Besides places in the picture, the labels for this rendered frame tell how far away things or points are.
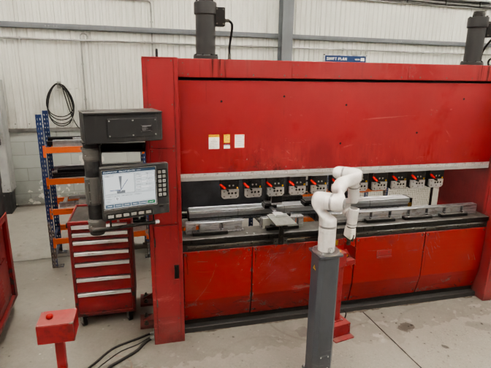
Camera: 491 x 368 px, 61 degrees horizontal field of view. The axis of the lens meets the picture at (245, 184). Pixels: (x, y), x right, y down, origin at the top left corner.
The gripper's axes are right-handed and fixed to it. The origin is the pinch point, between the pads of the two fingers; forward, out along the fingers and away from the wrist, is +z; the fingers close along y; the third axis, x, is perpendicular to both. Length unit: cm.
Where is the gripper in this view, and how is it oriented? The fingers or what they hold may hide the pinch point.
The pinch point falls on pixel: (348, 242)
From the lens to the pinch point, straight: 358.8
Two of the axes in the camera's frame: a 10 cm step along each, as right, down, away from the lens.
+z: -0.5, 9.4, 3.5
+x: 9.2, -0.8, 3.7
